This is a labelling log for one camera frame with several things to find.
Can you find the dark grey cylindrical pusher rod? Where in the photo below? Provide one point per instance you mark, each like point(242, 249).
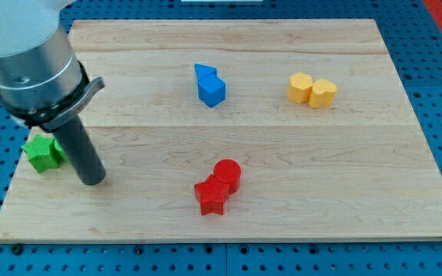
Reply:
point(78, 148)

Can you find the green circle block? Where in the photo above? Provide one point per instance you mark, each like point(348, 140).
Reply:
point(60, 152)

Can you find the green star block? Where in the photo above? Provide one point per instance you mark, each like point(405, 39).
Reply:
point(41, 153)

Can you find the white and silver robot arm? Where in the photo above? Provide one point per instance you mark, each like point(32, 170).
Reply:
point(42, 82)

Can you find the blue cube block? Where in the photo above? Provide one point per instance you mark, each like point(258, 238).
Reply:
point(211, 90)

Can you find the red star block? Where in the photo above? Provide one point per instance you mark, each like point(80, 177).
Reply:
point(211, 194)

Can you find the red circle block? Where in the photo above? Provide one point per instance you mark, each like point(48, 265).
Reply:
point(229, 172)

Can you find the light wooden board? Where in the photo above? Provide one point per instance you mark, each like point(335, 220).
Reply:
point(357, 171)

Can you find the blue triangle block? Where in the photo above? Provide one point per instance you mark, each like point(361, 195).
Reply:
point(202, 71)

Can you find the yellow hexagon block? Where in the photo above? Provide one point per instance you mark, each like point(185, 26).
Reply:
point(299, 88)

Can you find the yellow heart block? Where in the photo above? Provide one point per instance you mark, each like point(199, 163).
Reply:
point(323, 94)

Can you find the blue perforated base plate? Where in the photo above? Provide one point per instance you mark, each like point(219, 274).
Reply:
point(415, 43)

